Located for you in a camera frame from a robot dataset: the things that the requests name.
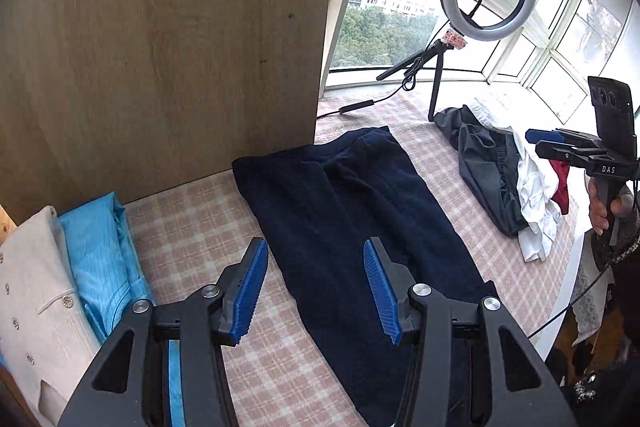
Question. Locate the black tripod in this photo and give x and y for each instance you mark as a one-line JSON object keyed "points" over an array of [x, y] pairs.
{"points": [[437, 92]]}

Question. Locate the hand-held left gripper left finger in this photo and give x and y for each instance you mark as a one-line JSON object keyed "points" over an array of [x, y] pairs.
{"points": [[250, 287]]}

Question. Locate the red cloth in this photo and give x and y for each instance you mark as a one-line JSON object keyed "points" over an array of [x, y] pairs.
{"points": [[561, 187]]}

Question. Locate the white shirt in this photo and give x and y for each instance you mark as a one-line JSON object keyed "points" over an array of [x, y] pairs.
{"points": [[535, 192]]}

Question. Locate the white lace cloth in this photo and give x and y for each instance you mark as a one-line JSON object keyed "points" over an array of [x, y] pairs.
{"points": [[590, 302]]}

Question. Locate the trees outside window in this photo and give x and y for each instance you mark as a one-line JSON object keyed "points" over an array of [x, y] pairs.
{"points": [[380, 37]]}

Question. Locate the white framed window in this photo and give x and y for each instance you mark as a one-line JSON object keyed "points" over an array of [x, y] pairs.
{"points": [[550, 7]]}

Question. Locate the wooden panel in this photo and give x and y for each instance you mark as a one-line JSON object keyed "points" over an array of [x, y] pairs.
{"points": [[175, 57]]}

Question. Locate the person's right hand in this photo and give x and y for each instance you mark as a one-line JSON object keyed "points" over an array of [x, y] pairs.
{"points": [[594, 207]]}

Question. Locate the person's dark clothing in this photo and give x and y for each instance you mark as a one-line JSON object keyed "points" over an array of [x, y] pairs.
{"points": [[610, 397]]}

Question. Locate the navy pants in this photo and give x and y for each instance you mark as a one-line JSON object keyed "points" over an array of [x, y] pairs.
{"points": [[350, 197]]}

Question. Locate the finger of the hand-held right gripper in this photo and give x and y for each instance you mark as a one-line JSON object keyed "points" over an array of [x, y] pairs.
{"points": [[560, 153], [542, 135]]}

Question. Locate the folded beige cardigan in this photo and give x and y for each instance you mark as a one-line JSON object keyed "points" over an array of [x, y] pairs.
{"points": [[40, 297]]}

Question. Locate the folded blue shirt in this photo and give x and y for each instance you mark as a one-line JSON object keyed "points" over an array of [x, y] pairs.
{"points": [[100, 252]]}

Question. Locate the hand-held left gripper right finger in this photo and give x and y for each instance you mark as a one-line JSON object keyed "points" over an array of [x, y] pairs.
{"points": [[382, 292]]}

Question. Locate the person's right forearm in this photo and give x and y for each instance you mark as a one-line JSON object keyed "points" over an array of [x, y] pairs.
{"points": [[627, 267]]}

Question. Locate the dark grey pants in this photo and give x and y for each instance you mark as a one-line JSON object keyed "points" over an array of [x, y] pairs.
{"points": [[480, 167]]}

